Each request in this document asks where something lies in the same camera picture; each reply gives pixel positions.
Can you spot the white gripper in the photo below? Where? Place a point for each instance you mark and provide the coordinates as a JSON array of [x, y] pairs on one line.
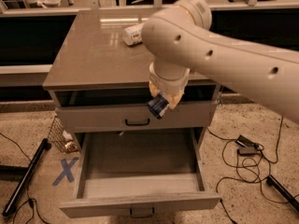
[[168, 82]]

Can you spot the blue rxbar blueberry packet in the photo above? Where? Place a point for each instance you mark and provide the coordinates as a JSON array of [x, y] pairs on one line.
[[157, 106]]

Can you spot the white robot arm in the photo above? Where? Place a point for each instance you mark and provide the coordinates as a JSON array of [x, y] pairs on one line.
[[180, 40]]

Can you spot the closed grey top drawer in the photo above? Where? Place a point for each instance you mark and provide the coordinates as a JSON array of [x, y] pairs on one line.
[[106, 118]]

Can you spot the grey drawer cabinet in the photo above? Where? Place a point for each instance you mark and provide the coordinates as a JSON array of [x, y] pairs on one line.
[[94, 66]]

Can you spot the open grey middle drawer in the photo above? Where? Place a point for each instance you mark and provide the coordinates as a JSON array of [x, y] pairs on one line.
[[140, 169]]

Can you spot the lying white plastic bottle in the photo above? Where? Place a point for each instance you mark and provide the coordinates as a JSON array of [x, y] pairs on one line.
[[132, 35]]

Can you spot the black power adapter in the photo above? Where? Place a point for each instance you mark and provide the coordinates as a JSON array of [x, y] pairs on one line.
[[246, 147]]

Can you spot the blue tape cross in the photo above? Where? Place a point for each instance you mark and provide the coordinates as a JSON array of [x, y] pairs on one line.
[[66, 172]]

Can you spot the black bar right floor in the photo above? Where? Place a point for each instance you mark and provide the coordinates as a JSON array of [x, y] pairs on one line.
[[271, 181]]

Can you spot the black bar floor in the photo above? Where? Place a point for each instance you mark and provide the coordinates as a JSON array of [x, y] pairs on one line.
[[11, 206], [271, 181]]

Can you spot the black bar left floor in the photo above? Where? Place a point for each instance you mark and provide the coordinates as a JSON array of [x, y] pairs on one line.
[[11, 206]]

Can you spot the black drawer handle top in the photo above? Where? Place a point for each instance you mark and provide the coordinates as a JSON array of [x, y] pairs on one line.
[[130, 123]]

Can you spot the wire mesh basket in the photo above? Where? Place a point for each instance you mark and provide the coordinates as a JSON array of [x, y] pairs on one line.
[[59, 137]]

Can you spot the metal drawer handle bottom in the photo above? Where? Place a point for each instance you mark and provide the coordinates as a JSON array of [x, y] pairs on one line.
[[142, 212]]

